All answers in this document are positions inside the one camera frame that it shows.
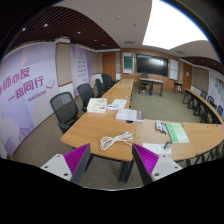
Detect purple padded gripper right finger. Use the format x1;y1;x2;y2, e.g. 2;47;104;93
132;144;181;185

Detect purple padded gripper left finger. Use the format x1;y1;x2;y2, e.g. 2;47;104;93
41;144;91;185

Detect white paper sheet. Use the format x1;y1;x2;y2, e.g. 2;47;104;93
143;143;171;155

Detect small dark binder clip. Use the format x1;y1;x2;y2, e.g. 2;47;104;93
164;141;172;149

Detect markers and eraser pile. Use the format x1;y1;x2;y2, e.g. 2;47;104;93
155;120;167;134

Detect green booklet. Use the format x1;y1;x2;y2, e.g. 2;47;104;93
166;123;189;143

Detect long wooden conference table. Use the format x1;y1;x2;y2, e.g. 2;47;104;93
60;78;224;183

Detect white stack of papers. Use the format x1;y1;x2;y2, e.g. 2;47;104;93
116;109;144;122

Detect black mesh office chair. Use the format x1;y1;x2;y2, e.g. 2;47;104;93
50;92;79;134

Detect white box of items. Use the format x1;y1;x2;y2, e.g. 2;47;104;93
87;98;107;113

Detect white documents further back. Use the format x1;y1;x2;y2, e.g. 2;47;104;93
107;99;126;110

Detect right side wooden table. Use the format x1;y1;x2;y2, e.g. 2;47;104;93
184;89;223;124

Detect small desk near screen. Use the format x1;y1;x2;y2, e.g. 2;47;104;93
139;78;164;97

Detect white coiled charger cable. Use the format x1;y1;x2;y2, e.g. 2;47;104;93
99;131;134;151

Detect large black wall screen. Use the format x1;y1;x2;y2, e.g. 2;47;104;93
136;54;168;77

